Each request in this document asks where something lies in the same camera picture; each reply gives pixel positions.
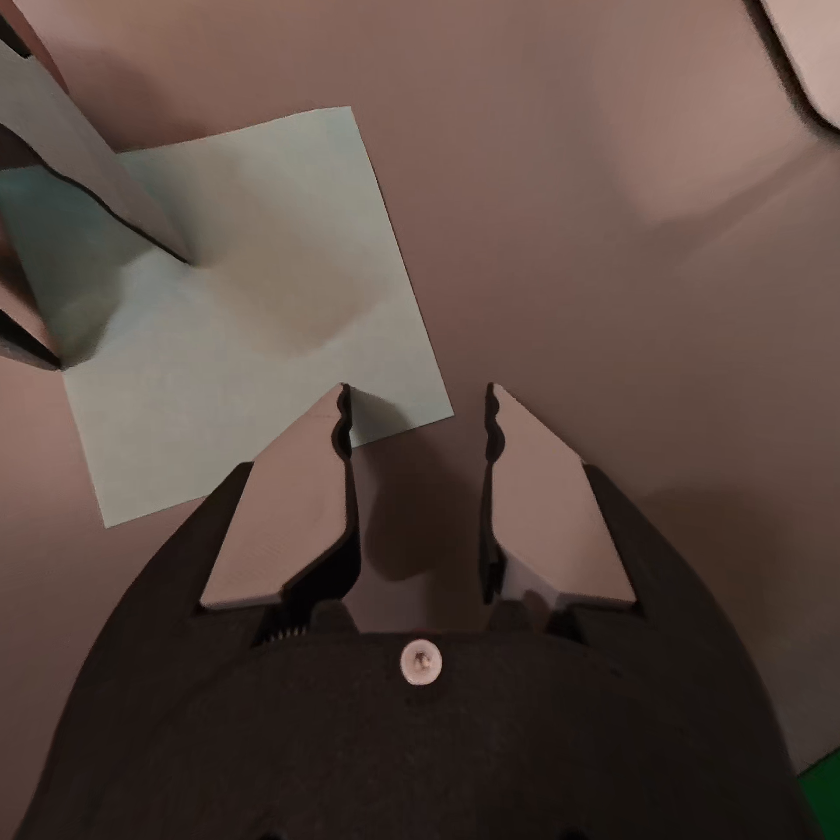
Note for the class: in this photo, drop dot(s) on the pale rounded panel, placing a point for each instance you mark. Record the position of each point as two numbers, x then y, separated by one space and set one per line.
814 52

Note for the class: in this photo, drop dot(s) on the green sheet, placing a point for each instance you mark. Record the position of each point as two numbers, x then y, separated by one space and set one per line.
823 794

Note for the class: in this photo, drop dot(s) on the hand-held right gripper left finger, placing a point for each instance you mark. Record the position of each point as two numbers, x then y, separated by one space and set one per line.
289 512

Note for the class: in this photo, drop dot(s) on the leaf-patterned origami paper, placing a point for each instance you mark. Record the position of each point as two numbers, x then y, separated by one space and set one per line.
262 295

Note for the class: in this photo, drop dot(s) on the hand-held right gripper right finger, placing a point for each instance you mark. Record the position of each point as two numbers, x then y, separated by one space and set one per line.
551 518

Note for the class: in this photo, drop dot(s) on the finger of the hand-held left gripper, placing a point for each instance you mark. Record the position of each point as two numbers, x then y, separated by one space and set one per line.
19 308
65 124

